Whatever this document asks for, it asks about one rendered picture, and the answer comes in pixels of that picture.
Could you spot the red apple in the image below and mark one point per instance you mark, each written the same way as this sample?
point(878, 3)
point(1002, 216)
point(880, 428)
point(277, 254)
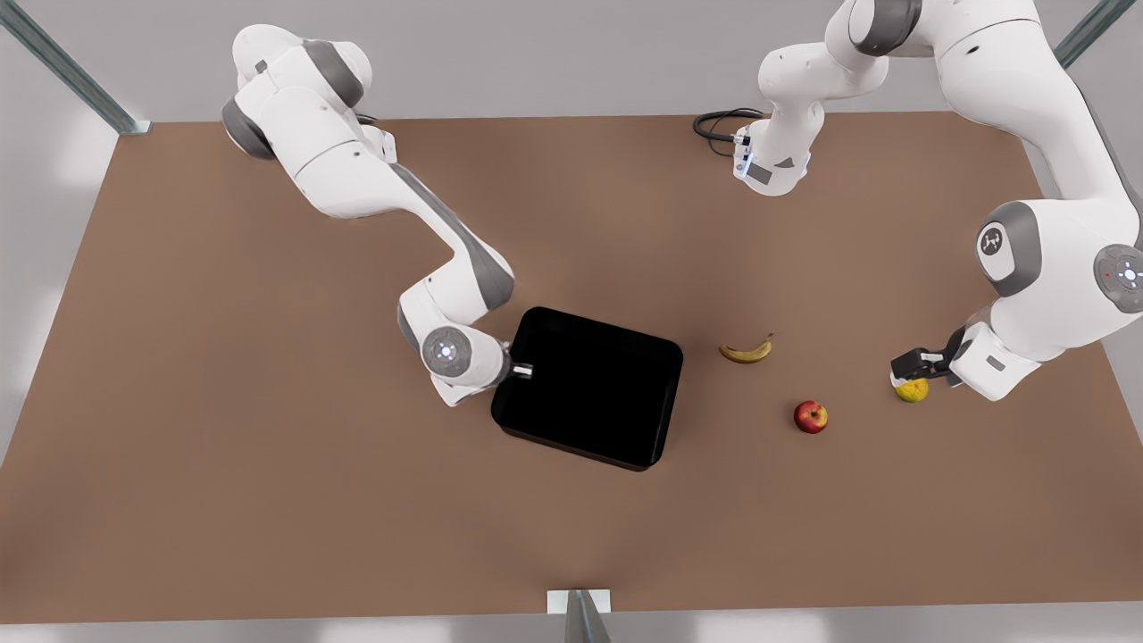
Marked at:
point(811, 417)

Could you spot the black rectangular tray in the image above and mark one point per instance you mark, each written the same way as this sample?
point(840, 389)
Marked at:
point(589, 388)

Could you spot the silver frame post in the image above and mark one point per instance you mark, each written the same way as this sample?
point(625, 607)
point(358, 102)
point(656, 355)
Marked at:
point(582, 618)
point(1089, 27)
point(67, 64)

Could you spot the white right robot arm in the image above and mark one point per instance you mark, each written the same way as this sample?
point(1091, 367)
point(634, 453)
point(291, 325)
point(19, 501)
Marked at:
point(357, 170)

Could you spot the yellow banana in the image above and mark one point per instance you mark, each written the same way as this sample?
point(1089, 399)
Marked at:
point(746, 353)

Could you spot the yellow lemon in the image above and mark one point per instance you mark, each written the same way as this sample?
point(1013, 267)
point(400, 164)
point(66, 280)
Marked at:
point(913, 391)

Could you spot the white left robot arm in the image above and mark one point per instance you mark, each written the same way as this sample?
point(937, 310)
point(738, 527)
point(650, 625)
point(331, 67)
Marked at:
point(1027, 107)

